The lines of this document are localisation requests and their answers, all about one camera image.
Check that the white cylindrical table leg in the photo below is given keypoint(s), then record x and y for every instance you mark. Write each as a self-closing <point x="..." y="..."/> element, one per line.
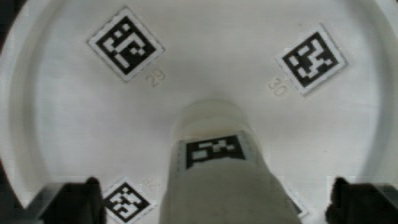
<point x="222" y="188"/>

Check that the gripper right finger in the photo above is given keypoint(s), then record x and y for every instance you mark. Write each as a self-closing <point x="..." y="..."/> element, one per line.
<point x="363" y="203"/>

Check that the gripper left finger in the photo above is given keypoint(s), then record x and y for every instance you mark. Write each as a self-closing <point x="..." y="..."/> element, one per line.
<point x="75" y="206"/>

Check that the white round table top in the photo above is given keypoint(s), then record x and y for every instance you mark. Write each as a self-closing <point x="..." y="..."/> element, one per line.
<point x="112" y="61"/>

